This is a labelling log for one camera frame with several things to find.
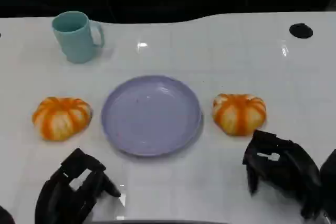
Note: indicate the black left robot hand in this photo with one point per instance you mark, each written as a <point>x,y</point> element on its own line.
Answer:
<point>60,197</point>

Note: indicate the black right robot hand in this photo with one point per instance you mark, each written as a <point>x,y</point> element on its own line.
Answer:
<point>291,171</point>

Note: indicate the orange and white bread roll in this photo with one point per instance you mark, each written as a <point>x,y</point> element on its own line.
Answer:
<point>239,115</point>
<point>61,117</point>

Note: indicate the lilac plate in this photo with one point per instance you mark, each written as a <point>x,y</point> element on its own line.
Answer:
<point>151,116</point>

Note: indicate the pale green mug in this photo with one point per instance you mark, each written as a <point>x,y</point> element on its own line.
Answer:
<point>74,43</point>

